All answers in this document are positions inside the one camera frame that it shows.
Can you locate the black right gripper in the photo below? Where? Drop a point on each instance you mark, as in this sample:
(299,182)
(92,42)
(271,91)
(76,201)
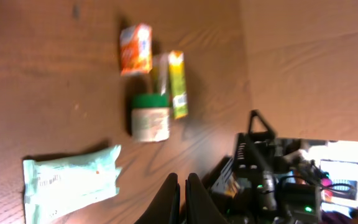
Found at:
(261,164)

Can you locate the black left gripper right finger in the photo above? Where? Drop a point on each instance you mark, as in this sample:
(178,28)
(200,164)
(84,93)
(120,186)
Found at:
(200,208)

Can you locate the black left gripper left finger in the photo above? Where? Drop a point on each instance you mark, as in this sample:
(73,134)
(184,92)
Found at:
(165,206)

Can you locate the white jar green lid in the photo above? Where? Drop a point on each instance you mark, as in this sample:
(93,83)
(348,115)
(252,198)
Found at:
(150,118)

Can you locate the mint green wipes pack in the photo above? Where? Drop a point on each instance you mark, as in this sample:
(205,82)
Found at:
(58,187)

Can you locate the green yellow juice carton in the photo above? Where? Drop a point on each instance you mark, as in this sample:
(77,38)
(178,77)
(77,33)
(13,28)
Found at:
(168,73)

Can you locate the small orange box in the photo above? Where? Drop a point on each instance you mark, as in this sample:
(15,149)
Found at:
(136,49)

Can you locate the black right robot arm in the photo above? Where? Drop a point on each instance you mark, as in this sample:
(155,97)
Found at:
(301,204)

